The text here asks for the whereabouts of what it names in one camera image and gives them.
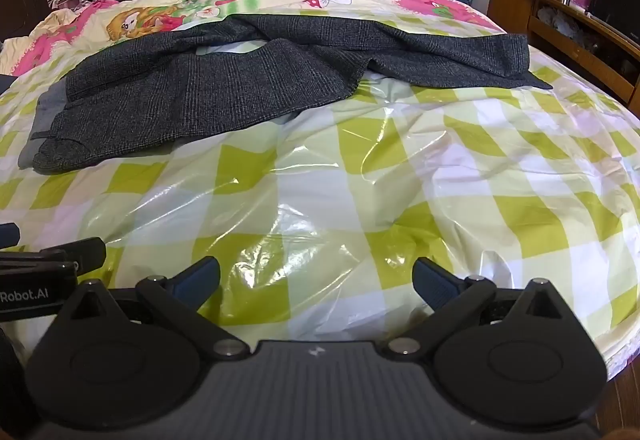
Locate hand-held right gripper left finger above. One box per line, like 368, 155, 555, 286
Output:
55, 256, 251, 361

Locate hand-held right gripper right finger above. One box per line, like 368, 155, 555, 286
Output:
385, 256, 581, 361

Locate dark grey checked pants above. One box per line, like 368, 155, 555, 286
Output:
17, 13, 553, 176

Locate green white checked plastic sheet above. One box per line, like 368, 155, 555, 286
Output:
0, 33, 640, 396

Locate cartoon printed quilt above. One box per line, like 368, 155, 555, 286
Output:
0, 0, 506, 81

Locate white clutter in desk shelf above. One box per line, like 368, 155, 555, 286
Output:
536, 3, 583, 41

